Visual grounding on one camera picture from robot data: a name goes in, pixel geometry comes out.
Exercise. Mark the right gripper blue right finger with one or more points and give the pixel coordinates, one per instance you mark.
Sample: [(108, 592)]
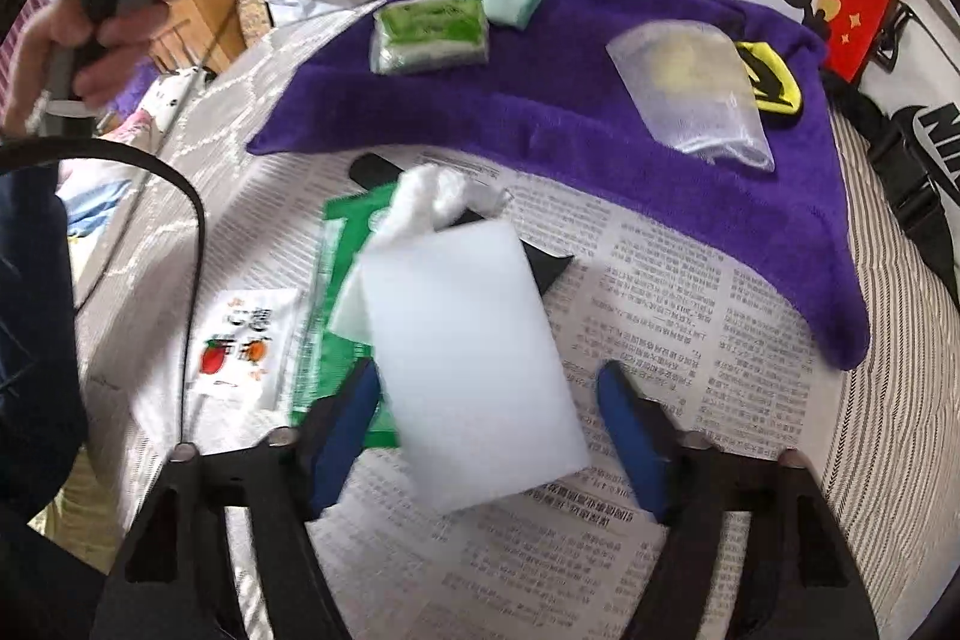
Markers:
[(645, 440)]

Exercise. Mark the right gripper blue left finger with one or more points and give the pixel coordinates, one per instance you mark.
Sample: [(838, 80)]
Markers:
[(331, 437)]

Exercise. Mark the green foil sachet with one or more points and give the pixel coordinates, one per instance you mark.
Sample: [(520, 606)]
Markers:
[(328, 349)]

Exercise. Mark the white tomato print sachet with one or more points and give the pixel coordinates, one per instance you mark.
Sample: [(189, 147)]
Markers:
[(243, 345)]

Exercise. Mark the white foam sponge block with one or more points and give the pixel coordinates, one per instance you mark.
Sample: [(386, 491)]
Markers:
[(470, 368)]

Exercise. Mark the white plastic wrap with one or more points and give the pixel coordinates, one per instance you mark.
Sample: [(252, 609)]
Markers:
[(431, 198)]

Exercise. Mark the dark blue sleeve forearm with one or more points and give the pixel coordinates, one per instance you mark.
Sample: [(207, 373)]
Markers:
[(44, 421)]

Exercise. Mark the wooden cabinet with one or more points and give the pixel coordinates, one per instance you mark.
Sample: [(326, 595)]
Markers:
[(209, 34)]

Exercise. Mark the newspaper sheet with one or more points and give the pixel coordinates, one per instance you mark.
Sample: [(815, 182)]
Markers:
[(503, 511)]

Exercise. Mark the green tissue pack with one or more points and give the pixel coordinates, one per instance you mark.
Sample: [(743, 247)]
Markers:
[(428, 35)]

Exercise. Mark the white plush toy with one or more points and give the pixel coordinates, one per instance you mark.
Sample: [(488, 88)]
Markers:
[(164, 96)]

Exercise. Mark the purple fleece towel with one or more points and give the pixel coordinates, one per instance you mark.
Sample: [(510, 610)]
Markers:
[(549, 101)]

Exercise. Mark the clear bag with yellow sponge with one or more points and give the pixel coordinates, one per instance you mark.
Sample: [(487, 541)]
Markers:
[(692, 92)]

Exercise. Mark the yellow black carabiner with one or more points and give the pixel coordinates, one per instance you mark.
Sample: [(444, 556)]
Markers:
[(775, 88)]

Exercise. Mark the white Nike bag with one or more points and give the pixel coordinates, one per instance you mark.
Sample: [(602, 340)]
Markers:
[(904, 105)]

